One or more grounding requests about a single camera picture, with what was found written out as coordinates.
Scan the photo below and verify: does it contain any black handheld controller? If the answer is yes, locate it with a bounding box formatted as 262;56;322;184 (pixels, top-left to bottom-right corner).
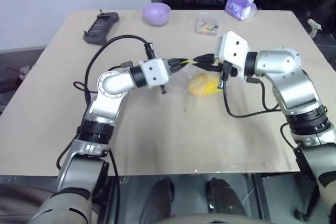
82;9;120;46

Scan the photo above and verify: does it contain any white glue gun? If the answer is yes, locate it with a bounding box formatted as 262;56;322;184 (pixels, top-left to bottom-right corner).
307;18;323;39

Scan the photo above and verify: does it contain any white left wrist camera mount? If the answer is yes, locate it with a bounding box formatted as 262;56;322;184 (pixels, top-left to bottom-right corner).
138;58;170;90

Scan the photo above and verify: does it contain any clear zip bag yellow seal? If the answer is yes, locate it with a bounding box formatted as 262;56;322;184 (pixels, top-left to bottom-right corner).
167;58;224;97

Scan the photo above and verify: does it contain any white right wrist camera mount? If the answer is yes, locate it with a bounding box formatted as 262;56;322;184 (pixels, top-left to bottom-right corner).
215;30;250;71

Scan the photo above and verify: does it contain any yellow item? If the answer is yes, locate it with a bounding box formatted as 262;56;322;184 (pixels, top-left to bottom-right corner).
188;72;223;96

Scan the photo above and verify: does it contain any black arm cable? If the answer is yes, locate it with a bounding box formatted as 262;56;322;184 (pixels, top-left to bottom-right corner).
217;60;282;119
73;34;156;104

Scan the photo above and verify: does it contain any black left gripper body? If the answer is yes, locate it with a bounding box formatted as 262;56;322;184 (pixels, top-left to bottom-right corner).
164;58;182;78

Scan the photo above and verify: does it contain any purple plastic bowl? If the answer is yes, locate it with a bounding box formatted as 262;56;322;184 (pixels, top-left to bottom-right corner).
142;2;171;27

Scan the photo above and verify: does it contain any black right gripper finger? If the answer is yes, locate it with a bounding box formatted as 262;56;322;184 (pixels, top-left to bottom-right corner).
193;54;217;64
198;62;224;74

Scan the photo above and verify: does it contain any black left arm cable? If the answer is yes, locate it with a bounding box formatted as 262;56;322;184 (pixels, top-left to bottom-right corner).
73;34;156;104

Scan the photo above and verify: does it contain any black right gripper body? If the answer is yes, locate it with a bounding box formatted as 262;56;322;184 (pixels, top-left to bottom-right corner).
209;55;238;76

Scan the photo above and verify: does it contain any clear box with colourful bits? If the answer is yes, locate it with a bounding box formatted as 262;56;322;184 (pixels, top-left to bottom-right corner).
194;12;224;36

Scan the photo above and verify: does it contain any purple tissue pack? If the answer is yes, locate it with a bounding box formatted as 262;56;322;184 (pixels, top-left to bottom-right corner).
225;0;258;22

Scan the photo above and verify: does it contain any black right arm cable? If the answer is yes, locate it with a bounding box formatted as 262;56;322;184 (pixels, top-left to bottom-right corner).
217;60;282;119

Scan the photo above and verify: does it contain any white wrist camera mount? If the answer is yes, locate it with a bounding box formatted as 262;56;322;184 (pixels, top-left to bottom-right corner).
138;58;170;90
215;30;250;71

